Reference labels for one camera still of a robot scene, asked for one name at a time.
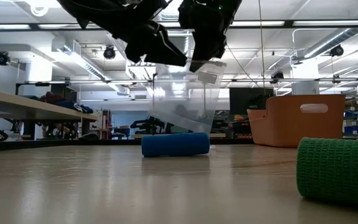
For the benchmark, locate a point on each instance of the ceiling light strip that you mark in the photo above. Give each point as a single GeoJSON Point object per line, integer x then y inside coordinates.
{"type": "Point", "coordinates": [259, 23]}
{"type": "Point", "coordinates": [331, 22]}

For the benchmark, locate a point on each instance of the tall black rig frame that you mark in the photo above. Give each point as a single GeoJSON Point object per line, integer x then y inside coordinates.
{"type": "Point", "coordinates": [153, 93]}

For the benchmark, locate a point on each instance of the blue elastic bandage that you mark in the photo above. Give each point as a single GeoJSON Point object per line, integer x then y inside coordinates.
{"type": "Point", "coordinates": [176, 144]}

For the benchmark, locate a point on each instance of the clear zip bag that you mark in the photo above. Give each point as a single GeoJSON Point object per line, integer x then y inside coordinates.
{"type": "Point", "coordinates": [182, 105]}

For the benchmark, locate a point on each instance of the small black lab robot arm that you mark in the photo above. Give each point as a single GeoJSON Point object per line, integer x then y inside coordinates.
{"type": "Point", "coordinates": [141, 124]}

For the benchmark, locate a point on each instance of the orange plastic bin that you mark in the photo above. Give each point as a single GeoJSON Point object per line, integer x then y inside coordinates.
{"type": "Point", "coordinates": [291, 130]}

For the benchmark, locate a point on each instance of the silver ceiling duct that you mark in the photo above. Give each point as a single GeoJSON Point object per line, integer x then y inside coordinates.
{"type": "Point", "coordinates": [331, 40]}

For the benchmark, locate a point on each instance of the pile of clothes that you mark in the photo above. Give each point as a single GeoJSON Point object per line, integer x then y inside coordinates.
{"type": "Point", "coordinates": [73, 105]}

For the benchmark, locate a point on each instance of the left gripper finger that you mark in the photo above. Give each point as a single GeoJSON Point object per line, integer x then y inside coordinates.
{"type": "Point", "coordinates": [135, 51]}
{"type": "Point", "coordinates": [163, 51]}

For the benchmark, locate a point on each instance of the wooden side table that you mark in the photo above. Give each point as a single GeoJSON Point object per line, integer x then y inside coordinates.
{"type": "Point", "coordinates": [26, 107]}

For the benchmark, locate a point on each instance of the black monitor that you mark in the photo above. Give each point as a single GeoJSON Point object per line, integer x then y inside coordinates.
{"type": "Point", "coordinates": [244, 99]}

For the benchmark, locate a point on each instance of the green elastic bandage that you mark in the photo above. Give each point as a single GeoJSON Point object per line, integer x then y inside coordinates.
{"type": "Point", "coordinates": [337, 171]}

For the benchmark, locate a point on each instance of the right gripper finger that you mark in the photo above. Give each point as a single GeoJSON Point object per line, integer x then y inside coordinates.
{"type": "Point", "coordinates": [205, 51]}
{"type": "Point", "coordinates": [221, 43]}

